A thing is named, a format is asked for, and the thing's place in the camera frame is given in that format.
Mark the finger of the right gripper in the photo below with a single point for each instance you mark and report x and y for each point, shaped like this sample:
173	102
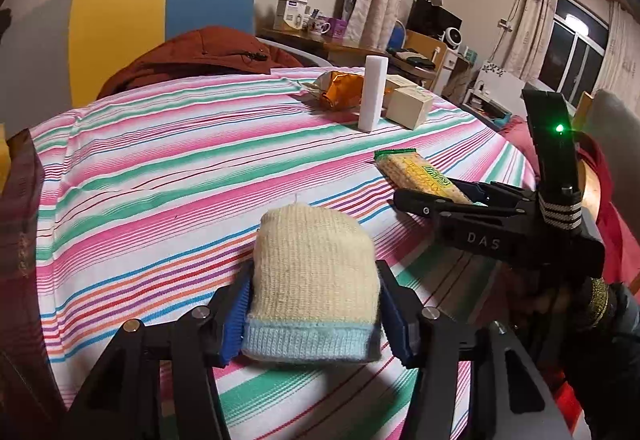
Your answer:
492	194
438	208

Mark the purple box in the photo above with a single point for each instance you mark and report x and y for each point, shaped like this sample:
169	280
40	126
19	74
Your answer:
337	28

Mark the small white fan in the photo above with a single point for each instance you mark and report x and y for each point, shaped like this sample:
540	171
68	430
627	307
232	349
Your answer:
452	37

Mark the striped pink tablecloth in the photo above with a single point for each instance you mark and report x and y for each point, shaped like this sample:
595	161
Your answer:
152	198

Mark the white mug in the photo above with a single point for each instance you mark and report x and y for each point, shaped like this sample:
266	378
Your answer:
319	26

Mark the rust red jacket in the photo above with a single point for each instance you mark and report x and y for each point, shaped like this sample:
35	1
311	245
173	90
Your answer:
209	51

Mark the beige cardboard box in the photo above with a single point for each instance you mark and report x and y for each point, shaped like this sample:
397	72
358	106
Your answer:
409	107

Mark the white tissue carton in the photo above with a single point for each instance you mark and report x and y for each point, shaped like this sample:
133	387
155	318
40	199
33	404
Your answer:
290	15

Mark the orange white snack packet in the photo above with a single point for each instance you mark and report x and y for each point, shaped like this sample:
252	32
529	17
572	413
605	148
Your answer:
338	90

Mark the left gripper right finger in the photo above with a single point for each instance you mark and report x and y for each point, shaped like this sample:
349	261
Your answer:
508	397

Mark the green yellow cracker packet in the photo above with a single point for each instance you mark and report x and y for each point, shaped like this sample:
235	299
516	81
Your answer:
407	169

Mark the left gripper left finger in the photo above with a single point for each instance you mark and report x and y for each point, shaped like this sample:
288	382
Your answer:
120	398

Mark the white tall box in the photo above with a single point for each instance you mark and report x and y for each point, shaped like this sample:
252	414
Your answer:
373	90

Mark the wooden desk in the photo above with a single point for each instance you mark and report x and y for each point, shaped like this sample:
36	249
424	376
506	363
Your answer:
344	53

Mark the small beige box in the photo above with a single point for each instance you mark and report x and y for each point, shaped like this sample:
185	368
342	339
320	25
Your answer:
392	83

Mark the cream knitted hat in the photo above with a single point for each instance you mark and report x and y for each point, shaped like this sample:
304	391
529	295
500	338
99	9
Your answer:
315	289

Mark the grey yellow blue chair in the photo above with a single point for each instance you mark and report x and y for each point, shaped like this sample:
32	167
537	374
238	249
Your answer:
59	55

